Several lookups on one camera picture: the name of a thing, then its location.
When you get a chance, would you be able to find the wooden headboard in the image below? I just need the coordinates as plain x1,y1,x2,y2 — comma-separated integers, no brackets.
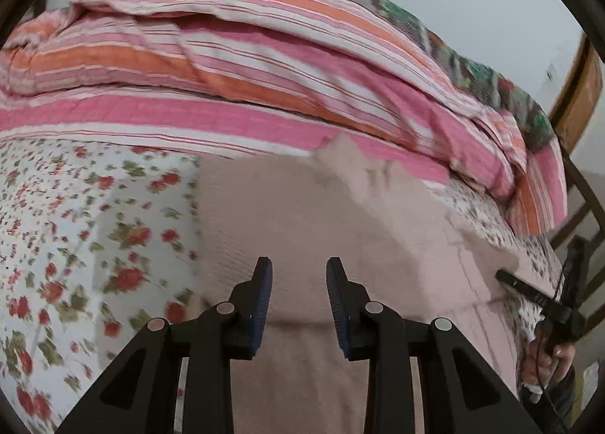
550,33,604,153

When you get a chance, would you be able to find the pale pink knit sweater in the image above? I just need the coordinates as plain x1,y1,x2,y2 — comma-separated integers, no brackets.
189,136,528,433

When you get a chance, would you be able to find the right hand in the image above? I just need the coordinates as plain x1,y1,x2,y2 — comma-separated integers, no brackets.
520,321,576,387

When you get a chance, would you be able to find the pink orange striped quilt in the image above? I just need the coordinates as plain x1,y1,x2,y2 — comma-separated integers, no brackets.
1,0,567,235

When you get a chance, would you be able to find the dark patterned green blanket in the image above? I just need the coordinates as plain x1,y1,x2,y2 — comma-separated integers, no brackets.
352,0,556,153

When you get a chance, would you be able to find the floral red rose bedsheet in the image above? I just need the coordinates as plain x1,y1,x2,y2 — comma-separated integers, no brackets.
1,139,560,433

